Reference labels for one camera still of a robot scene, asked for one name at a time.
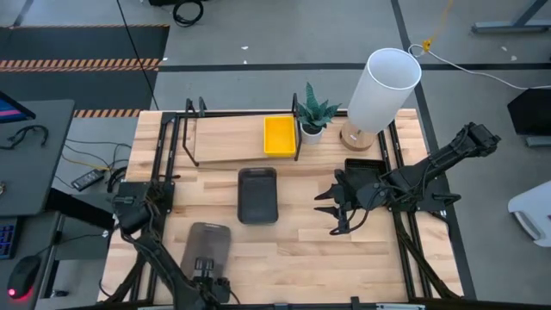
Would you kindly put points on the black hazard striped floor mat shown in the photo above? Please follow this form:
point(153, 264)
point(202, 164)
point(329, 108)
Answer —
point(86, 43)

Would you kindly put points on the grey metal desk foot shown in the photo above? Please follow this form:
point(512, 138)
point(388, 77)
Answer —
point(508, 27)

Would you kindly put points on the computer monitor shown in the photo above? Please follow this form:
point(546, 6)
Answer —
point(13, 109)

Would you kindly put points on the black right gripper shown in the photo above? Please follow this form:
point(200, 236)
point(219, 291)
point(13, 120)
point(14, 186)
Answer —
point(363, 196)

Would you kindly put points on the black keyboard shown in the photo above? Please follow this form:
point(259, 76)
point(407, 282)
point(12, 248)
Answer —
point(8, 237)

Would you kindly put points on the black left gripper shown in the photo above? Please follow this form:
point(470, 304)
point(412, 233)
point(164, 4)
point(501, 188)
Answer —
point(213, 290)

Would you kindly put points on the white shade wooden base lamp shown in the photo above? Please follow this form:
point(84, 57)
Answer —
point(383, 90)

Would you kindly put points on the grey desk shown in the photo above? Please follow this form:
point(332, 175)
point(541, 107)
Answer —
point(39, 172)

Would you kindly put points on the yellow slotted plastic basket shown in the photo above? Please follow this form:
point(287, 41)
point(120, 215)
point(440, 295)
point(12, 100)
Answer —
point(280, 138)

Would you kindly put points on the black power adapter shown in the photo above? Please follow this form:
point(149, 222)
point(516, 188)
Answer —
point(88, 180)

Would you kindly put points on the white plant pot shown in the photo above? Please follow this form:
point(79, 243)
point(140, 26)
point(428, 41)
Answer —
point(311, 138)

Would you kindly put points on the black aluminium rig frame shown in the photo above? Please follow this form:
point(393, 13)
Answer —
point(327, 306)

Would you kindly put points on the black equipment case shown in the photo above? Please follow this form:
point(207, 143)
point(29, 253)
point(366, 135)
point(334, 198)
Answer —
point(531, 114)

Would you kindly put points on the white plastic object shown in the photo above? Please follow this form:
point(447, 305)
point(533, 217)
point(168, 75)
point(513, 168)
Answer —
point(534, 202)

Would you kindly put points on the green snake plant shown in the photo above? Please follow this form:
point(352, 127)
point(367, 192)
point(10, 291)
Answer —
point(316, 112)

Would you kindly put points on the black mouse red light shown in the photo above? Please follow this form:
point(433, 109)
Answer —
point(23, 275)

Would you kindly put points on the wooden shelf black metal frame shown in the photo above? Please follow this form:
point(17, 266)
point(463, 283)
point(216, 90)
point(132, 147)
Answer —
point(228, 138)

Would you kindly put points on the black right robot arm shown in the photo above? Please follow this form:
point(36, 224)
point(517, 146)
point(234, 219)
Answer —
point(447, 153)

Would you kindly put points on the black slotted plastic basket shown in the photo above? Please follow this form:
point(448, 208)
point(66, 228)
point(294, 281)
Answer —
point(366, 165)
point(206, 241)

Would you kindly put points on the grey translucent plastic basket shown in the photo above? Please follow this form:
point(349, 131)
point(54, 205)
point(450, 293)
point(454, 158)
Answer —
point(257, 198)

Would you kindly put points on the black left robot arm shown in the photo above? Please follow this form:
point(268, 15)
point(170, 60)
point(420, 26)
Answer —
point(150, 254)

